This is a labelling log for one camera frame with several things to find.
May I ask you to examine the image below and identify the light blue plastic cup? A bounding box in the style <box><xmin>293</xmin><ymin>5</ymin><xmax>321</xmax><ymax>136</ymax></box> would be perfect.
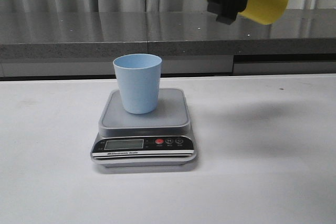
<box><xmin>113</xmin><ymin>54</ymin><xmax>162</xmax><ymax>114</ymax></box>

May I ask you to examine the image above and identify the silver digital kitchen scale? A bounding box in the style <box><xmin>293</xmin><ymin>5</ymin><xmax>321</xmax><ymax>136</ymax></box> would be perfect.
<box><xmin>90</xmin><ymin>88</ymin><xmax>197</xmax><ymax>168</ymax></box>

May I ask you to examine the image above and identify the grey stone counter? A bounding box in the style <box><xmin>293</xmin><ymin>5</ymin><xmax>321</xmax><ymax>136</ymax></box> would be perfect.
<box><xmin>1</xmin><ymin>9</ymin><xmax>335</xmax><ymax>80</ymax></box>

